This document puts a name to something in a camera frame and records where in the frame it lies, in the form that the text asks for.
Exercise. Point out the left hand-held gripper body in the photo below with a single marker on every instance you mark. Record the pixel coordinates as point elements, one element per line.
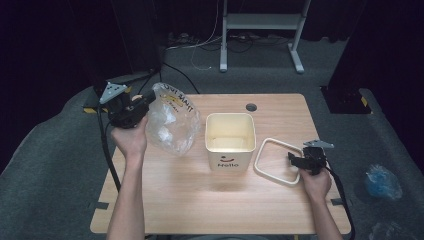
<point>125,113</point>

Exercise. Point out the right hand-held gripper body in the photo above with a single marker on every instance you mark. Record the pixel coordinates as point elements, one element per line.
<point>315,158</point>

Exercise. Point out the clear plastic bag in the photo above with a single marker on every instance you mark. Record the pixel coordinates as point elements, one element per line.
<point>171,126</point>

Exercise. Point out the cream square plastic bin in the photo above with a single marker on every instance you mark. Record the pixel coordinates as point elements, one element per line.
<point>230,146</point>

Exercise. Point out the person's right hand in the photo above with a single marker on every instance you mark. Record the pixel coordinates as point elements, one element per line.
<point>316,185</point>

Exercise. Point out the person's left hand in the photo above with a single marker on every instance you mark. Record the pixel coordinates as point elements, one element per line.
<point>131,141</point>

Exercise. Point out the grey tape piece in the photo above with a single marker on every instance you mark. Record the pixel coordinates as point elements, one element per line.
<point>99,205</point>
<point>338,201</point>

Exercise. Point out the black stand base yellow mark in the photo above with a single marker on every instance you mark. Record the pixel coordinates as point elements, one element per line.
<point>346,100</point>

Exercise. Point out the blue plastic bag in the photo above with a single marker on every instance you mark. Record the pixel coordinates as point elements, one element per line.
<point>383,183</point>

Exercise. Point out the grey metal stand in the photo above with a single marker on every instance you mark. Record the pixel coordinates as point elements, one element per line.
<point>261,21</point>

